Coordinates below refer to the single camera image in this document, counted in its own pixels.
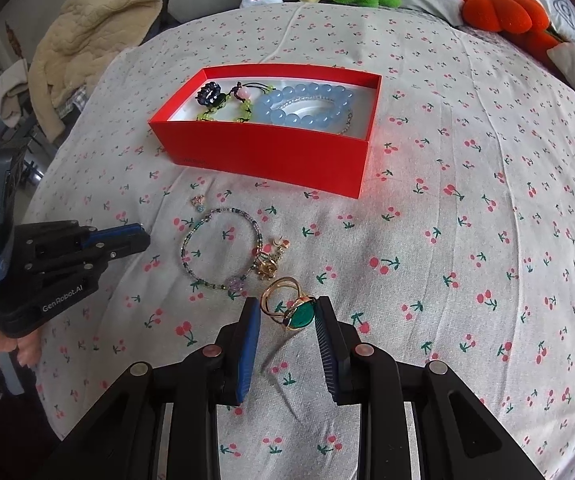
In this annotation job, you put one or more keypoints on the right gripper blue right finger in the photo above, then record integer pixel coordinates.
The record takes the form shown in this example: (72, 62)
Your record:
(334, 352)

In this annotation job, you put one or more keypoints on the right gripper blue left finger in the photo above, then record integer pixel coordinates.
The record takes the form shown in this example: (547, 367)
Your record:
(245, 343)

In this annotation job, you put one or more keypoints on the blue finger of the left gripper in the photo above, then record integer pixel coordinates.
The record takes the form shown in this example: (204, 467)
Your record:
(128, 234)
(101, 253)

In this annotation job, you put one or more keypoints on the gold dangle charm earring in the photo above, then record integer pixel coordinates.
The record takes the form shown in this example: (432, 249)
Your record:
(277, 248)

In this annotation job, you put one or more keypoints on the small floral stud earring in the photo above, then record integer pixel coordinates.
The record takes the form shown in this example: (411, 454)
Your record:
(198, 203)

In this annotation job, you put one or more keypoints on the gold knot earring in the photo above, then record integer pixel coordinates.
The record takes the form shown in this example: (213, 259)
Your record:
(265, 269)

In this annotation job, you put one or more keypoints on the red cardboard box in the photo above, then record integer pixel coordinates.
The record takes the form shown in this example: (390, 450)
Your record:
(325, 161)

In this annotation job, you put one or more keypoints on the beige quilted blanket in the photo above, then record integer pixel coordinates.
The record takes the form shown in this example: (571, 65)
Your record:
(78, 47)

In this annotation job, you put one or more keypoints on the orange pumpkin plush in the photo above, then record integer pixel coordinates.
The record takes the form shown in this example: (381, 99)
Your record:
(525, 23)

